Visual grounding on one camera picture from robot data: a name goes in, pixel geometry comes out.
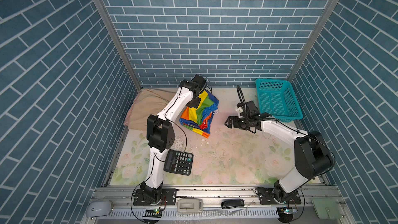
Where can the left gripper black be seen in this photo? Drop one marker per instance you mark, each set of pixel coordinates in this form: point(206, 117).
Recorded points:
point(195, 104)

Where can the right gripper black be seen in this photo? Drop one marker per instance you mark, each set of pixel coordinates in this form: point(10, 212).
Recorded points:
point(235, 124)

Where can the multicolour cloth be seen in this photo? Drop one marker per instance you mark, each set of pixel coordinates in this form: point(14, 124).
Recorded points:
point(199, 119)

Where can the beige shorts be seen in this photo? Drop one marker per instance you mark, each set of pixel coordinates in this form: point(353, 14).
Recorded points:
point(148, 102)

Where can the pink shorts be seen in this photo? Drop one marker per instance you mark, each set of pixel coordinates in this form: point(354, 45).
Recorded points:
point(128, 116)

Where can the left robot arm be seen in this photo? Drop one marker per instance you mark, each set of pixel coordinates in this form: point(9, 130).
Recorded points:
point(161, 136)

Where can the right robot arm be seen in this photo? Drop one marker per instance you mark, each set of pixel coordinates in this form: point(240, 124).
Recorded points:
point(312, 157)

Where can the teal plastic basket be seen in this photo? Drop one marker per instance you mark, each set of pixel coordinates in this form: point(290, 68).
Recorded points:
point(277, 97)

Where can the black desk calculator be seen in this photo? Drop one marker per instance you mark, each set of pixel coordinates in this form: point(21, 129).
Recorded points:
point(178, 162)

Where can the black car key fob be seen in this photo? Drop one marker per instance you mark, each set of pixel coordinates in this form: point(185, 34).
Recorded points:
point(232, 203)

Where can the beige plastic holder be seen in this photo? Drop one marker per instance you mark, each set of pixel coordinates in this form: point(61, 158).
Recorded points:
point(189, 206)

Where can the right circuit board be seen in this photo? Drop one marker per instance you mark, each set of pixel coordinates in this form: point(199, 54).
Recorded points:
point(286, 211)

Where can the circuit board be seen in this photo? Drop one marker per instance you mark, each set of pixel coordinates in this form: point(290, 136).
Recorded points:
point(286, 211)
point(152, 213)

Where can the left circuit board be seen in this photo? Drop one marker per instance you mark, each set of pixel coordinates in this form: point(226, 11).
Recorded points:
point(152, 213)

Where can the green leather wallet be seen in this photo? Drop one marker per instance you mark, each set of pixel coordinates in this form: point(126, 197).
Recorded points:
point(326, 208)

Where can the grey computer mouse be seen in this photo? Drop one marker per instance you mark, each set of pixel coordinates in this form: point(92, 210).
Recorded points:
point(99, 208)

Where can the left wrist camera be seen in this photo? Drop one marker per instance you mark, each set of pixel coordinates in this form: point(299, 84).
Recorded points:
point(200, 80)

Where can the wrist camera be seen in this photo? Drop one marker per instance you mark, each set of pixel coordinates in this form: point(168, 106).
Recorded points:
point(248, 109)
point(200, 80)

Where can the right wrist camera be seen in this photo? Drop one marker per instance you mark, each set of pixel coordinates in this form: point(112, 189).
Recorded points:
point(248, 109)

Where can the aluminium front rail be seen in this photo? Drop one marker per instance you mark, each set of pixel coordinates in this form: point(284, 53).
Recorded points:
point(212, 195)

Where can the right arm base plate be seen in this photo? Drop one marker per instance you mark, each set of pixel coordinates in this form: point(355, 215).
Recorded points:
point(269, 196)

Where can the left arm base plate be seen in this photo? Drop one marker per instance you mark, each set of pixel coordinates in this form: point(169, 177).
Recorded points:
point(165, 196)

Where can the white slotted cable duct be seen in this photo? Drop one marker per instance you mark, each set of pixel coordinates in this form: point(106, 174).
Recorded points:
point(210, 213)

